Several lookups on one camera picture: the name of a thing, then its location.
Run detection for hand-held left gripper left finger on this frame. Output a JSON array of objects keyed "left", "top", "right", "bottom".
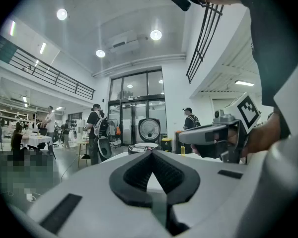
[{"left": 27, "top": 150, "right": 167, "bottom": 237}]

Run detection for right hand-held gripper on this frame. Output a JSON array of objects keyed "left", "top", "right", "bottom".
[{"left": 178, "top": 92, "right": 261, "bottom": 164}]

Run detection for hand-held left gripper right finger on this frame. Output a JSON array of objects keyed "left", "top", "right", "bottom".
[{"left": 151, "top": 150, "right": 258, "bottom": 237}]

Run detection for person's right forearm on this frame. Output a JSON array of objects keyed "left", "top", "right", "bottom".
[{"left": 240, "top": 112, "right": 289, "bottom": 158}]

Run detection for person's right hand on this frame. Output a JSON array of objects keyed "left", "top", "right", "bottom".
[{"left": 190, "top": 142, "right": 224, "bottom": 159}]

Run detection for yellow-lid black bin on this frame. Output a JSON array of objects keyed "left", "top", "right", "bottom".
[{"left": 160, "top": 137, "right": 173, "bottom": 153}]

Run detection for purple rice cooker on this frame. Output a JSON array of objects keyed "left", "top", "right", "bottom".
[{"left": 128, "top": 118, "right": 163, "bottom": 156}]

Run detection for black oval hanging device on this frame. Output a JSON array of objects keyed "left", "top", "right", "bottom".
[{"left": 97, "top": 137, "right": 112, "bottom": 162}]

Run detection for small round wooden table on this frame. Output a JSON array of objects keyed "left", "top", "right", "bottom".
[{"left": 76, "top": 140, "right": 90, "bottom": 168}]

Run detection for glass entrance doors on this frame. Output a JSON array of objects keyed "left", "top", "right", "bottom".
[{"left": 108, "top": 69, "right": 168, "bottom": 146}]

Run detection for white-cloth table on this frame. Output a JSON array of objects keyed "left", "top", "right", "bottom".
[{"left": 22, "top": 134, "right": 57, "bottom": 161}]

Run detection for black balcony railing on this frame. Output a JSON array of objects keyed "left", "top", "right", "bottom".
[
  {"left": 0, "top": 35, "right": 96, "bottom": 101},
  {"left": 185, "top": 3, "right": 224, "bottom": 85}
]

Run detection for ceiling air conditioner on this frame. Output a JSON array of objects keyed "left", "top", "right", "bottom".
[{"left": 106, "top": 35, "right": 140, "bottom": 54}]

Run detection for person's black clothing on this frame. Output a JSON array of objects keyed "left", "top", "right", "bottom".
[{"left": 239, "top": 0, "right": 298, "bottom": 138}]

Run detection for black head camera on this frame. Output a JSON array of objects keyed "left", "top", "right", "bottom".
[{"left": 170, "top": 0, "right": 192, "bottom": 12}]

